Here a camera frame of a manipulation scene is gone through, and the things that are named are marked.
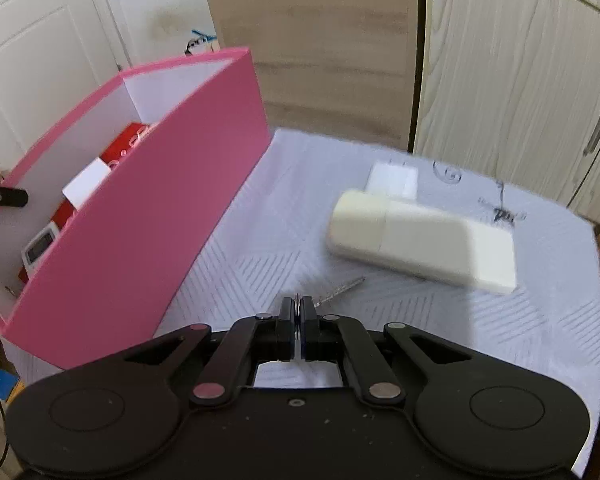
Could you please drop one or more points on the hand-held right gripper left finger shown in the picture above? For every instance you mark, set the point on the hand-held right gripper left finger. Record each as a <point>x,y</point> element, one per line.
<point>286,322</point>

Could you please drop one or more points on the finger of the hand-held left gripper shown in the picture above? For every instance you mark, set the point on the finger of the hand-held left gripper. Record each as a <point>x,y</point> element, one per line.
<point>7,196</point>

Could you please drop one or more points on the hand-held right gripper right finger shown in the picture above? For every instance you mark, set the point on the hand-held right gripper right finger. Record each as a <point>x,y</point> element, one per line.
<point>309,322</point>

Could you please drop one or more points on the pink storage box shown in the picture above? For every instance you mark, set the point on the pink storage box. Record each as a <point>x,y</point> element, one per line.
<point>155,220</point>

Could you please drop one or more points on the thin metal nail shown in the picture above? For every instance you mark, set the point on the thin metal nail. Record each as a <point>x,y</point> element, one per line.
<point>341,287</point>

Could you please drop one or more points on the white digital timer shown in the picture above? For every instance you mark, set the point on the white digital timer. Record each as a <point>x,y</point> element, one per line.
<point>37,250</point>

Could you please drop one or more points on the white card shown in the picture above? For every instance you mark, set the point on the white card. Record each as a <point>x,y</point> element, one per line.
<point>87,184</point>

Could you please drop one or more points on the red printed flat box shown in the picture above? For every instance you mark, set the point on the red printed flat box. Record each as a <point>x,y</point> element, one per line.
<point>122,146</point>

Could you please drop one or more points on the cream white long box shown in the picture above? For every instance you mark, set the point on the cream white long box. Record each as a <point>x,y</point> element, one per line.
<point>420,242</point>

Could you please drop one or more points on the white door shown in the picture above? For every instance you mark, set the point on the white door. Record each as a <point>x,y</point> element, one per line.
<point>40,60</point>

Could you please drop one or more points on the white charger adapter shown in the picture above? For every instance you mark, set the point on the white charger adapter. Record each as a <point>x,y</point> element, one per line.
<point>394,180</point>

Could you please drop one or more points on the light wooden board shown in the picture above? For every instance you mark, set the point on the light wooden board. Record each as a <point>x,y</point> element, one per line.
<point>320,45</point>

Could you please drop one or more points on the light wood wardrobe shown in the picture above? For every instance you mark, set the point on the light wood wardrobe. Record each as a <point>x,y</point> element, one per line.
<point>520,70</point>

